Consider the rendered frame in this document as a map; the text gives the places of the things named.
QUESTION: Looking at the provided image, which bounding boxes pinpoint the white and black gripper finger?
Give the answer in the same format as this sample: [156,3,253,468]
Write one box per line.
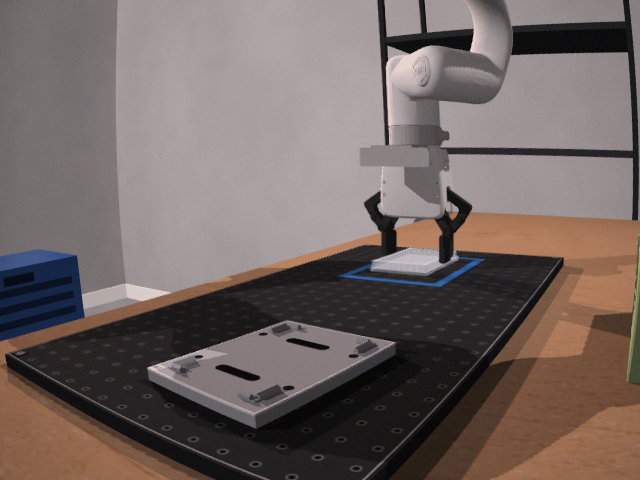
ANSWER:
[364,190,399,257]
[434,187,472,264]

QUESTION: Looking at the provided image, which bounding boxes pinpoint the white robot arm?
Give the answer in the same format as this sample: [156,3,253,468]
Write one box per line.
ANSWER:
[360,0,513,167]

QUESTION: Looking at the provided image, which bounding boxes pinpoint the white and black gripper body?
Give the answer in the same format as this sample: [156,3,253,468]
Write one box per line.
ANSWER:
[381,145,454,219]

